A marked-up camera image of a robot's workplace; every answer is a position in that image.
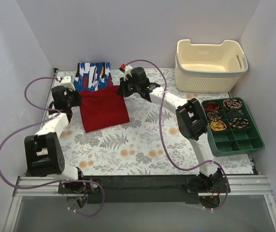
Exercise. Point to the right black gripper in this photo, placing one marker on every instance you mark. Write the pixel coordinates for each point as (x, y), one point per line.
(123, 87)

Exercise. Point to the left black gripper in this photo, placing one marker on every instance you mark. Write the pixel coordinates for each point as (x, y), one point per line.
(74, 98)

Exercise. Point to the blue patterned trousers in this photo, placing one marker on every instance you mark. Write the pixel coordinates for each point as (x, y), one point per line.
(92, 76)

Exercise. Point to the red garment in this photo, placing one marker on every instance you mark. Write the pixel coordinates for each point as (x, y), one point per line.
(102, 108)

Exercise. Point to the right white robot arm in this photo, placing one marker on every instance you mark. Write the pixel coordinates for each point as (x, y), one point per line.
(192, 122)

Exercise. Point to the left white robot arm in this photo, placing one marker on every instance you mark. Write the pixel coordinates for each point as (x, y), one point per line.
(44, 154)

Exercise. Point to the cream plastic laundry basket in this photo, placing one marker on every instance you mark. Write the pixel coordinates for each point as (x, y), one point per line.
(208, 68)

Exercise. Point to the floral table mat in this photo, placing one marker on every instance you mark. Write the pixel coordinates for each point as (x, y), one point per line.
(150, 143)

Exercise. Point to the red black rolled belt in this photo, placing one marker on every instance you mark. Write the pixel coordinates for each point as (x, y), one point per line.
(211, 106)

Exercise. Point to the dark brown rolled belt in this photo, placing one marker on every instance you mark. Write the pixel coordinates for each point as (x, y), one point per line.
(214, 115)

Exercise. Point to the yellow rolled belt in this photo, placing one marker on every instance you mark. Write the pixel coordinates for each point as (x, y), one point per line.
(218, 125)

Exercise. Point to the brown patterned rolled belt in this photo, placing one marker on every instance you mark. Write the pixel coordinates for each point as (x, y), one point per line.
(232, 104)

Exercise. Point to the green compartment tray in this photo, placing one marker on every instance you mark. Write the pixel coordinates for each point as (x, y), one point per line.
(234, 141)

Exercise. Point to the black spotted rolled belt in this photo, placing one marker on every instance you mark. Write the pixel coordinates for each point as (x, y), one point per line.
(239, 123)

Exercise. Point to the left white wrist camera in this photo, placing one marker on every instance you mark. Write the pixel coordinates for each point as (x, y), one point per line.
(66, 82)

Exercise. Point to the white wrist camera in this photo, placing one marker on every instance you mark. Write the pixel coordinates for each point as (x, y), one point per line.
(126, 70)
(66, 82)

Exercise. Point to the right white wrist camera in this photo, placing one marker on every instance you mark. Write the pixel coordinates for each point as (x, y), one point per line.
(126, 70)

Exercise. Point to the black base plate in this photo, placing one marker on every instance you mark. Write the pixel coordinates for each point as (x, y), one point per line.
(158, 188)

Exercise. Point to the aluminium rail frame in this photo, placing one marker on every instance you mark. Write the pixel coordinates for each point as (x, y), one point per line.
(239, 185)

